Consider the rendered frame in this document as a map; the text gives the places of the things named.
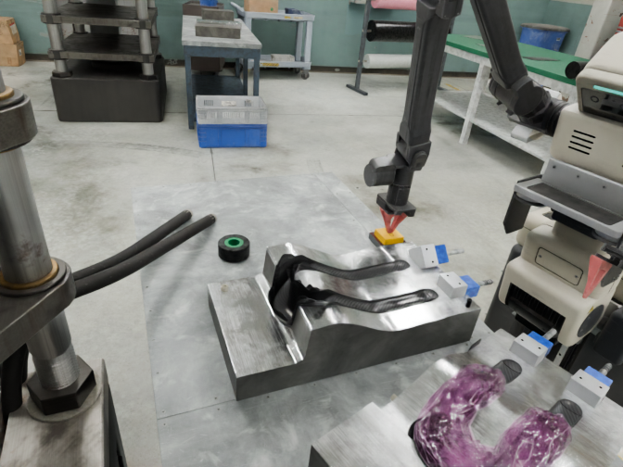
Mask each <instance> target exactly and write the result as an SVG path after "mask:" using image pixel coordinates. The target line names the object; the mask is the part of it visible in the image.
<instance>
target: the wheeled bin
mask: <svg viewBox="0 0 623 467"><path fill-rule="evenodd" d="M520 28H522V32H521V36H520V41H519V43H523V44H530V45H534V46H537V47H541V48H545V49H549V50H553V51H556V52H558V50H559V48H560V46H561V43H562V42H563V40H564V37H565V35H566V33H568V32H570V30H569V29H568V28H565V27H560V26H554V25H549V24H539V23H522V24H521V25H520Z"/></svg>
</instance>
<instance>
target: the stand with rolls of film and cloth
mask: <svg viewBox="0 0 623 467"><path fill-rule="evenodd" d="M371 4H372V7H373V8H385V9H401V10H416V0H366V3H365V10H364V17H363V25H362V38H361V45H360V52H359V59H358V66H357V73H356V80H355V86H353V85H351V84H346V87H348V88H350V89H351V90H353V91H355V92H357V93H359V94H361V95H368V93H366V92H365V91H363V90H361V89H360V81H361V75H362V63H363V65H364V67H365V68H367V69H379V68H409V67H410V66H411V60H412V55H384V54H366V55H365V56H364V57H363V55H364V48H365V42H366V38H367V40H368V41H369V42H395V43H413V40H414V34H415V25H416V22H410V21H390V20H370V21H369V14H370V7H371ZM368 21H369V22H368ZM454 21H455V18H453V19H451V25H450V28H449V32H448V34H452V29H453V25H454ZM446 57H447V52H444V56H443V60H442V65H441V70H440V75H439V84H438V90H441V91H450V90H448V89H445V88H443V87H440V82H441V78H442V73H443V70H444V66H445V61H446Z"/></svg>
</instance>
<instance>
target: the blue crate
mask: <svg viewBox="0 0 623 467"><path fill-rule="evenodd" d="M267 124H268V123H267ZM267 124H198V121H197V139H198V145H199V147H201V148H213V147H265V146H267Z"/></svg>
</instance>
